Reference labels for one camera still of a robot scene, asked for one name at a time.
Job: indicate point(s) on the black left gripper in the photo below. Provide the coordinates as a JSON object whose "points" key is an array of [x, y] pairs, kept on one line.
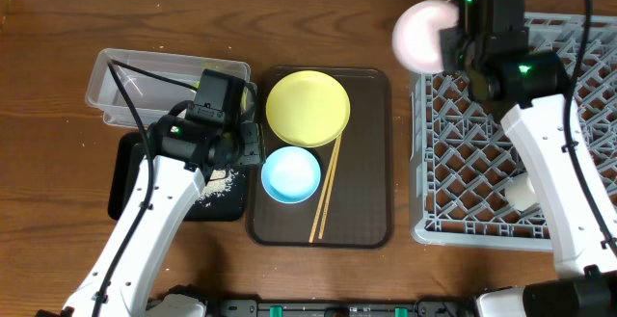
{"points": [[254, 137]]}

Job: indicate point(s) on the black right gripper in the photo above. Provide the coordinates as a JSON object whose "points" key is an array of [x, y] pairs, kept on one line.
{"points": [[450, 48]]}

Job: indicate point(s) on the pink shallow bowl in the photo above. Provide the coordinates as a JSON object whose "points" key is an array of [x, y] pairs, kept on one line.
{"points": [[416, 35]]}

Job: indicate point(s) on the light blue bowl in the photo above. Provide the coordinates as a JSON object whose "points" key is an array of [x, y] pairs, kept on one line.
{"points": [[290, 175]]}

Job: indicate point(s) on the rice food scraps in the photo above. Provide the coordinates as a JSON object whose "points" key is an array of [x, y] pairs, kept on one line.
{"points": [[217, 188]]}

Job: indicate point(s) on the yellow plate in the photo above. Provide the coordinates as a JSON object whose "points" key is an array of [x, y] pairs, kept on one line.
{"points": [[308, 108]]}

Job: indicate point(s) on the wooden chopstick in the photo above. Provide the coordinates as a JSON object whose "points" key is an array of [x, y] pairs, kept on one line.
{"points": [[323, 193], [329, 185]]}

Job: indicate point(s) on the white green cup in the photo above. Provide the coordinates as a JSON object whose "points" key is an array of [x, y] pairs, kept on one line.
{"points": [[520, 193]]}

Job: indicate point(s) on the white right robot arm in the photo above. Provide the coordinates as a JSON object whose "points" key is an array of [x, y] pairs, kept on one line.
{"points": [[531, 95]]}

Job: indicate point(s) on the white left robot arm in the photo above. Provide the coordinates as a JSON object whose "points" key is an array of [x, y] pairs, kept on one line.
{"points": [[182, 149]]}

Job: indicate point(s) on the black waste tray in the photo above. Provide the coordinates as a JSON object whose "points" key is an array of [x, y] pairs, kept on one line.
{"points": [[130, 154]]}

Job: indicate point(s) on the clear plastic waste bin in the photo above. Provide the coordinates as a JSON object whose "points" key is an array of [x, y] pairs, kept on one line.
{"points": [[152, 98]]}

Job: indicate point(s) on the grey dishwasher rack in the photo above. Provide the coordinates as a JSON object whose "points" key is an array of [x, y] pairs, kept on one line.
{"points": [[461, 159]]}

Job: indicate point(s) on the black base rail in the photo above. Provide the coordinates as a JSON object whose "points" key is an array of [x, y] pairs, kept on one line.
{"points": [[253, 306]]}

